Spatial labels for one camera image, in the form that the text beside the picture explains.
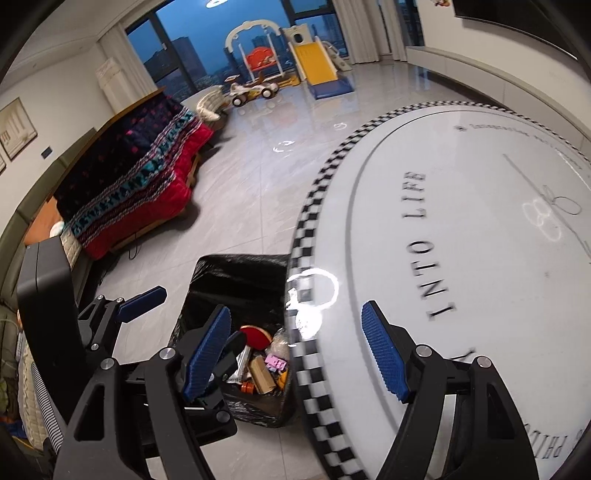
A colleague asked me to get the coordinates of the silver foil wrapper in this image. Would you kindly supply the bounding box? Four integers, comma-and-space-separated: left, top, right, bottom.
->
224, 348, 252, 386

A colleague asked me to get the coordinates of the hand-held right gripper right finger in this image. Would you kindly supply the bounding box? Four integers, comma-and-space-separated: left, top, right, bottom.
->
360, 301, 539, 480

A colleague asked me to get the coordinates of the white low wall cabinet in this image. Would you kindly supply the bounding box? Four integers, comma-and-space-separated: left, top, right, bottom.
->
406, 46, 591, 153

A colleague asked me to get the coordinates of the wooden low table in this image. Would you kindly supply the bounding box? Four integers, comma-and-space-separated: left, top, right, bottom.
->
99, 90, 206, 254

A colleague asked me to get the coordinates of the white round checkered-rim table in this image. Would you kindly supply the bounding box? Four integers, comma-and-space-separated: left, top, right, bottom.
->
285, 99, 591, 480

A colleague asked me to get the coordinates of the white ride-on toy car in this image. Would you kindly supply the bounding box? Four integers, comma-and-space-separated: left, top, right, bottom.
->
228, 78, 280, 108

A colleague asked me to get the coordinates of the wall-mounted television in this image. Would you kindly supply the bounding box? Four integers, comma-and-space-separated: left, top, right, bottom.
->
455, 0, 591, 61

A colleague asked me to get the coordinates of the orange cushion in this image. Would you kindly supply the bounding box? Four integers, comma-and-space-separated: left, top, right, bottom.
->
23, 200, 63, 245

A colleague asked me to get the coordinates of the red table tennis paddle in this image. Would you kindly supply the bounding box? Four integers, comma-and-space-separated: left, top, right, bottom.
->
240, 325, 273, 350

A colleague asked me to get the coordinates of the trash bin with black bag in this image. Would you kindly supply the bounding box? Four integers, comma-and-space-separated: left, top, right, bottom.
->
167, 253, 298, 429

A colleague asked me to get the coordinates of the white covered standing air conditioner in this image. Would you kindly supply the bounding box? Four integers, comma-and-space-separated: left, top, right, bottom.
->
95, 58, 134, 109

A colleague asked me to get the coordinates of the yellow children's slide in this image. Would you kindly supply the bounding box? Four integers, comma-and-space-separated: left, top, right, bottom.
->
283, 24, 355, 100

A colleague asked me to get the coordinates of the clear plastic wrapper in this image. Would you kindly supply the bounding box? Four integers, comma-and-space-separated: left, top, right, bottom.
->
270, 328, 291, 356

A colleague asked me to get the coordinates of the small framed wall picture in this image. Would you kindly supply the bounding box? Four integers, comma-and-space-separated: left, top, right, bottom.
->
0, 97, 38, 161

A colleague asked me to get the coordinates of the brown cardboard piece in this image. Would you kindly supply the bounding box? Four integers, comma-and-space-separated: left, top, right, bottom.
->
249, 357, 278, 395

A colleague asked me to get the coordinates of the white and red toddler swing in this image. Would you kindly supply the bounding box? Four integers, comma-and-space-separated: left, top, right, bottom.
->
225, 19, 284, 86

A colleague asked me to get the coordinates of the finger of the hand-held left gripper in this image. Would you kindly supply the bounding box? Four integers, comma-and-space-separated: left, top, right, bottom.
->
198, 330, 247, 439
78, 286, 167, 352

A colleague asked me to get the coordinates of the red and black printed blanket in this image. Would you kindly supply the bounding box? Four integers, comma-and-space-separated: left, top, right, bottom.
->
54, 95, 215, 260

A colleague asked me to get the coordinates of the white pet bed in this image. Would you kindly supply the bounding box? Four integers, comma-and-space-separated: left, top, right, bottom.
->
196, 88, 229, 123

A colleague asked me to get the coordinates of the black framed window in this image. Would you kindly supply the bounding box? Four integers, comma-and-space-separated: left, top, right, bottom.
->
127, 0, 426, 93

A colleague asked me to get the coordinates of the white curtain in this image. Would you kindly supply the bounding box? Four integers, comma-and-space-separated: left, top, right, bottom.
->
99, 16, 160, 95
332, 0, 393, 65

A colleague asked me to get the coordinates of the green sofa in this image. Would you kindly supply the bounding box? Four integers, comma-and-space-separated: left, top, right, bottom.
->
0, 127, 107, 444

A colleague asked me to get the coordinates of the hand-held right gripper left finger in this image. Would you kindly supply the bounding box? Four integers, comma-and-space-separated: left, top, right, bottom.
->
53, 305, 234, 480

